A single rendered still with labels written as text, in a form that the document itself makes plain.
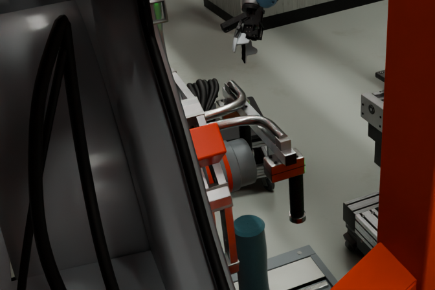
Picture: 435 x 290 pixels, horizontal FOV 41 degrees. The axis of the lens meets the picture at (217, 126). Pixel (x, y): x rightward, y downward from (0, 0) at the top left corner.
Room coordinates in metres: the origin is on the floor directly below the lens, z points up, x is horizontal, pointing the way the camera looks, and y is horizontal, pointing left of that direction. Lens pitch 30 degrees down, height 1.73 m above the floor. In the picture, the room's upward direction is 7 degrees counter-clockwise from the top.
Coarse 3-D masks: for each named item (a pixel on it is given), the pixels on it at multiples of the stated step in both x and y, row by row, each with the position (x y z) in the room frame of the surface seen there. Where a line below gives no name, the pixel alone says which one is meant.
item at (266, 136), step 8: (224, 88) 1.52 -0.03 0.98; (224, 96) 1.52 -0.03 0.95; (232, 96) 1.46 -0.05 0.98; (248, 104) 1.41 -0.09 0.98; (240, 112) 1.40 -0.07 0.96; (248, 112) 1.36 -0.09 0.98; (256, 112) 1.36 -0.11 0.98; (256, 128) 1.29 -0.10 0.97; (264, 128) 1.27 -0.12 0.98; (264, 136) 1.24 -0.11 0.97; (272, 136) 1.23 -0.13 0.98; (272, 144) 1.20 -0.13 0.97; (280, 152) 1.15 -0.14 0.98; (288, 152) 1.15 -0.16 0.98; (280, 160) 1.16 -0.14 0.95; (288, 160) 1.13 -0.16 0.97
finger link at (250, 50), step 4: (244, 44) 2.07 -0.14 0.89; (248, 44) 2.08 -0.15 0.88; (244, 48) 2.07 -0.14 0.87; (248, 48) 2.07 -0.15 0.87; (252, 48) 2.07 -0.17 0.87; (244, 52) 2.07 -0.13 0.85; (248, 52) 2.07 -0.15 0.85; (252, 52) 2.07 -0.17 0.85; (256, 52) 2.06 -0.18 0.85; (244, 56) 2.07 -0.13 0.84; (244, 60) 2.06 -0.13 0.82
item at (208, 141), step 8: (192, 128) 1.05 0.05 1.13; (200, 128) 1.05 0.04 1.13; (208, 128) 1.05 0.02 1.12; (216, 128) 1.05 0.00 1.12; (192, 136) 1.04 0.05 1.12; (200, 136) 1.04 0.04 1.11; (208, 136) 1.04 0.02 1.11; (216, 136) 1.04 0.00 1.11; (200, 144) 1.03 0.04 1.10; (208, 144) 1.03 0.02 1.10; (216, 144) 1.03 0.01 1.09; (224, 144) 1.03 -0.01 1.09; (200, 152) 1.01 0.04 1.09; (208, 152) 1.02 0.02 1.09; (216, 152) 1.02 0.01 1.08; (224, 152) 1.02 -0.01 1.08; (200, 160) 1.01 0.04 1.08; (208, 160) 1.03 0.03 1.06; (216, 160) 1.05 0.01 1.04
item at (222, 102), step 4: (220, 100) 1.51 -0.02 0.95; (224, 100) 1.50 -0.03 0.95; (248, 100) 1.49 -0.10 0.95; (216, 104) 1.50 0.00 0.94; (220, 104) 1.48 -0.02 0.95; (224, 104) 1.48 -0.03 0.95; (236, 112) 1.48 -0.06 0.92; (224, 116) 1.47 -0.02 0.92; (228, 116) 1.47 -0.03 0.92; (232, 116) 1.47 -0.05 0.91; (236, 116) 1.48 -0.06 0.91
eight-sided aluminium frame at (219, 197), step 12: (180, 84) 1.29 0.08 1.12; (180, 96) 1.28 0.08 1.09; (192, 96) 1.21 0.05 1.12; (192, 108) 1.17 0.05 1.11; (192, 120) 1.16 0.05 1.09; (204, 120) 1.15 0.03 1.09; (216, 168) 1.07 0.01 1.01; (204, 180) 1.05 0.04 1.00; (216, 180) 1.06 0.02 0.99; (216, 192) 1.03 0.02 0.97; (228, 192) 1.03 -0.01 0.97; (216, 204) 1.02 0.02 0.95; (228, 204) 1.03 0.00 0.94; (228, 216) 1.02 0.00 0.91; (228, 228) 1.02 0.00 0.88; (228, 240) 1.02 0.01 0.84; (228, 252) 1.04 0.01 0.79; (228, 264) 1.02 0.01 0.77
